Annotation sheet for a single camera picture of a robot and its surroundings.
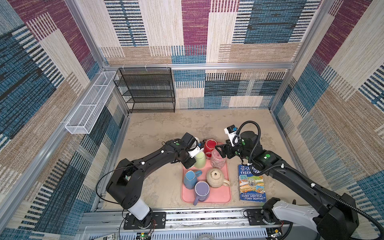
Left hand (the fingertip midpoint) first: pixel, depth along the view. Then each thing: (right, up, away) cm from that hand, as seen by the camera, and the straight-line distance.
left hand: (191, 159), depth 87 cm
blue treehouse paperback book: (+32, -14, -5) cm, 36 cm away
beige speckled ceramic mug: (+12, -8, -9) cm, 17 cm away
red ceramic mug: (+11, +8, +3) cm, 14 cm away
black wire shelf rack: (-32, +45, +22) cm, 59 cm away
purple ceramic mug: (+5, -12, -12) cm, 18 cm away
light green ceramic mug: (+5, +1, -3) cm, 6 cm away
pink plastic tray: (+16, -18, -6) cm, 25 cm away
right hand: (+16, +9, -9) cm, 20 cm away
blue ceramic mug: (0, -7, -10) cm, 13 cm away
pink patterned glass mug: (+14, -1, -4) cm, 15 cm away
